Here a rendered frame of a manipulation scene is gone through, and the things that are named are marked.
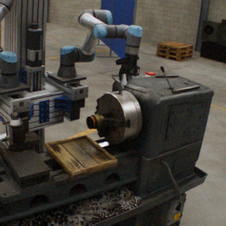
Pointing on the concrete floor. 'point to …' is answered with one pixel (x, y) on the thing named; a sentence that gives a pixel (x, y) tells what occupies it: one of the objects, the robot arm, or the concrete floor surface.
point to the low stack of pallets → (174, 50)
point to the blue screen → (124, 6)
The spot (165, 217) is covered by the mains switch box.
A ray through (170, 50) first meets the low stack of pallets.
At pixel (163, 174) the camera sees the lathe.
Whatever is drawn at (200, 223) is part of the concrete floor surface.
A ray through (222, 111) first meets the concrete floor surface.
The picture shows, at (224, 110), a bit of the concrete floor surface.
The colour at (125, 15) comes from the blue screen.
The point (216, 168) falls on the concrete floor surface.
